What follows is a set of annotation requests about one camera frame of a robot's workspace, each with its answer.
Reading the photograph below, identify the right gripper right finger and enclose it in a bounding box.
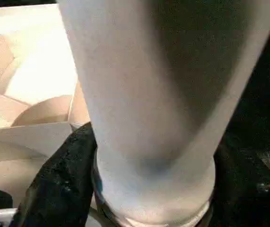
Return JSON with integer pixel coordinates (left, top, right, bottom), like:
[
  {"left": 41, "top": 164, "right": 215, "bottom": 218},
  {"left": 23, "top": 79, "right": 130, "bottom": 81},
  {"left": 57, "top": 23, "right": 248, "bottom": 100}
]
[{"left": 207, "top": 139, "right": 270, "bottom": 227}]

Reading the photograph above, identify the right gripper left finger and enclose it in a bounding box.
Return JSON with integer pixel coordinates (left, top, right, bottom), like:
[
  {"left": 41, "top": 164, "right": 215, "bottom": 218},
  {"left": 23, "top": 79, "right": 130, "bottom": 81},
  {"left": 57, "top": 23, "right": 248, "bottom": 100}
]
[{"left": 11, "top": 122, "right": 102, "bottom": 227}]

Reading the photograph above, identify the white plastic table top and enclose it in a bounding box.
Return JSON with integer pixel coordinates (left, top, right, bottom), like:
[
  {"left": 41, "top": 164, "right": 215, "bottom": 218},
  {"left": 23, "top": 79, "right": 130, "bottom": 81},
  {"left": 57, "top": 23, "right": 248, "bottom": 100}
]
[{"left": 0, "top": 3, "right": 102, "bottom": 227}]

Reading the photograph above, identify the white plastic table leg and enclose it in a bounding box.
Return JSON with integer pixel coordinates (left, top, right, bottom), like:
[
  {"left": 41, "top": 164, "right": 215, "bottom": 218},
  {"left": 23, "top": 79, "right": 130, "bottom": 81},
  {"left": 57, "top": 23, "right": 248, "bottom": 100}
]
[{"left": 58, "top": 0, "right": 270, "bottom": 227}]

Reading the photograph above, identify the black mat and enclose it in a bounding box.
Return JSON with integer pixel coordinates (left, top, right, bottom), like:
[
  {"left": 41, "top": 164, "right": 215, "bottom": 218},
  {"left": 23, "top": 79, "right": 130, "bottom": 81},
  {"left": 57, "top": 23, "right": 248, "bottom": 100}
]
[{"left": 0, "top": 0, "right": 270, "bottom": 227}]

